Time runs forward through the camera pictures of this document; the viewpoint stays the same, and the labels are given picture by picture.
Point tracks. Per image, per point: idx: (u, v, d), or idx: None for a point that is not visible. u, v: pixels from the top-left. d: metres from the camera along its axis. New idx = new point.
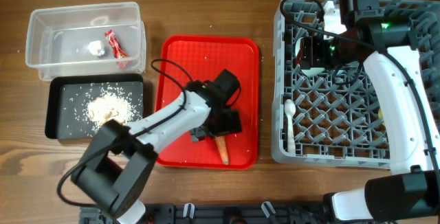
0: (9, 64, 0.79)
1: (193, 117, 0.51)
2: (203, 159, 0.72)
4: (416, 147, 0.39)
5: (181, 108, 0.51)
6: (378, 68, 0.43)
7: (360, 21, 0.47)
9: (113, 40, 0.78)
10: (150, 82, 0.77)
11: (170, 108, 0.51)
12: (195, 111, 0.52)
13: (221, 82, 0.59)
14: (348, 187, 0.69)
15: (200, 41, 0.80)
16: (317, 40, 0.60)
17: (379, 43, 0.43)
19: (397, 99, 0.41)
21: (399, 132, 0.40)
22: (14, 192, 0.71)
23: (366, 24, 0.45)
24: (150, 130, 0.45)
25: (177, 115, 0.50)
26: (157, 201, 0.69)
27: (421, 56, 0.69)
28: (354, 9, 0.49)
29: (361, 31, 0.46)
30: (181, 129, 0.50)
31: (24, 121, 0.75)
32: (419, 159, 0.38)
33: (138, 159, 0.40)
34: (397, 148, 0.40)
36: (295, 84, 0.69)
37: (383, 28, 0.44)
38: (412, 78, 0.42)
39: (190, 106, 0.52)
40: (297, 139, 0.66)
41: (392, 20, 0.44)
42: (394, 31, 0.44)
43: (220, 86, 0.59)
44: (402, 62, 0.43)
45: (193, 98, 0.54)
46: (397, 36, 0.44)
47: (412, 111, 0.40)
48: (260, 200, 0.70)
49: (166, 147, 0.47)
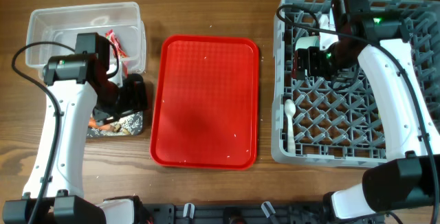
0: (8, 64, 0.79)
1: (78, 113, 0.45)
2: (203, 159, 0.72)
4: (410, 133, 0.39)
5: (58, 116, 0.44)
6: (372, 61, 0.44)
7: (354, 17, 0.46)
9: (113, 40, 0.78)
10: (150, 82, 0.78)
11: (48, 126, 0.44)
12: (75, 106, 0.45)
13: (86, 45, 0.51)
14: (348, 187, 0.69)
15: (200, 41, 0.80)
16: (313, 51, 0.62)
17: (372, 37, 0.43)
19: (390, 88, 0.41)
21: (392, 122, 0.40)
22: (14, 192, 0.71)
23: (359, 19, 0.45)
24: (50, 176, 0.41)
25: (59, 128, 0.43)
26: (156, 201, 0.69)
27: (422, 56, 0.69)
28: (346, 12, 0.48)
29: (355, 27, 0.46)
30: (78, 131, 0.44)
31: (25, 121, 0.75)
32: (414, 145, 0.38)
33: (60, 206, 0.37)
34: (392, 135, 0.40)
36: (295, 84, 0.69)
37: (376, 23, 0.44)
38: (404, 69, 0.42)
39: (62, 110, 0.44)
40: (297, 139, 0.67)
41: (383, 14, 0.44)
42: (386, 25, 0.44)
43: (85, 52, 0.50)
44: (394, 52, 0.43)
45: (58, 91, 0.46)
46: (390, 29, 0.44)
47: (405, 100, 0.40)
48: (259, 200, 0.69)
49: (80, 159, 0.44)
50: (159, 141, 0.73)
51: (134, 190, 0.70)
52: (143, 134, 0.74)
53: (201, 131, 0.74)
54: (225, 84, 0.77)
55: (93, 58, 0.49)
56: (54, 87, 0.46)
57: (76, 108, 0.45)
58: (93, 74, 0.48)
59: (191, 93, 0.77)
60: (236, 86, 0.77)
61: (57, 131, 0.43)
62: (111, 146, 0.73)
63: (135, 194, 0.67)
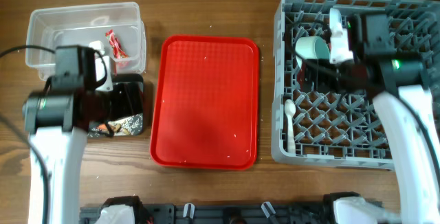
0: (8, 64, 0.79)
1: (67, 170, 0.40)
2: (203, 159, 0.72)
4: (430, 203, 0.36)
5: (47, 178, 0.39)
6: (389, 113, 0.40)
7: (369, 55, 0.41)
9: (113, 40, 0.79)
10: (150, 82, 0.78)
11: (36, 187, 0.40)
12: (63, 163, 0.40)
13: (69, 66, 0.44)
14: (348, 187, 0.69)
15: (200, 41, 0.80)
16: (324, 64, 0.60)
17: (391, 86, 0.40)
19: (410, 149, 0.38)
21: (411, 187, 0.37)
22: (14, 192, 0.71)
23: (376, 60, 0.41)
24: None
25: (48, 193, 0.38)
26: (156, 201, 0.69)
27: (422, 56, 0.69)
28: (364, 40, 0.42)
29: (371, 69, 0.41)
30: (70, 189, 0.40)
31: (25, 121, 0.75)
32: (433, 216, 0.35)
33: None
34: (408, 202, 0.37)
36: (295, 84, 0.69)
37: (395, 67, 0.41)
38: (426, 127, 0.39)
39: (49, 170, 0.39)
40: (297, 139, 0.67)
41: (401, 56, 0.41)
42: (405, 69, 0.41)
43: (67, 75, 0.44)
44: (414, 105, 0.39)
45: (42, 143, 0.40)
46: (409, 75, 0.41)
47: (425, 164, 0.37)
48: (260, 200, 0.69)
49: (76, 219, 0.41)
50: (159, 141, 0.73)
51: (134, 190, 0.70)
52: (143, 134, 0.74)
53: (202, 132, 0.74)
54: (225, 84, 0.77)
55: (80, 93, 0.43)
56: (38, 139, 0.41)
57: (65, 166, 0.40)
58: (81, 113, 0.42)
59: (191, 93, 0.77)
60: (236, 87, 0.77)
61: (47, 198, 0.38)
62: (111, 146, 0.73)
63: (135, 195, 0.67)
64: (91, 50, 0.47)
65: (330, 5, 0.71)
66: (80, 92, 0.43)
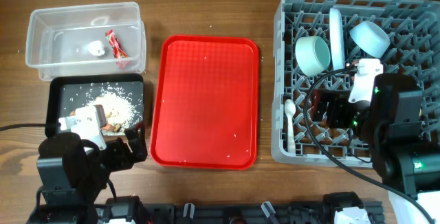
0: (8, 64, 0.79)
1: None
2: (203, 159, 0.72)
4: None
5: None
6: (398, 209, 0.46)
7: (386, 139, 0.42)
9: (113, 40, 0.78)
10: (150, 82, 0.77)
11: None
12: None
13: (55, 181, 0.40)
14: (348, 187, 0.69)
15: (200, 41, 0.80)
16: (341, 102, 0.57)
17: (410, 189, 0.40)
19: None
21: None
22: (14, 192, 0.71)
23: (397, 159, 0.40)
24: None
25: None
26: (157, 201, 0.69)
27: (422, 56, 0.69)
28: (390, 119, 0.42)
29: (392, 166, 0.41)
30: None
31: (25, 121, 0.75)
32: None
33: None
34: None
36: (295, 84, 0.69)
37: (418, 166, 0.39)
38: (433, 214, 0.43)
39: None
40: (297, 139, 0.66)
41: (427, 157, 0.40)
42: (427, 172, 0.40)
43: (58, 189, 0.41)
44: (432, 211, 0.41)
45: None
46: (428, 178, 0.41)
47: None
48: (260, 199, 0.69)
49: None
50: (159, 141, 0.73)
51: (134, 190, 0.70)
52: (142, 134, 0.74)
53: (202, 132, 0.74)
54: (225, 84, 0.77)
55: (86, 198, 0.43)
56: None
57: None
58: None
59: (191, 93, 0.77)
60: (237, 87, 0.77)
61: None
62: None
63: (135, 195, 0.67)
64: (73, 135, 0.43)
65: (331, 5, 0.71)
66: (82, 213, 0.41)
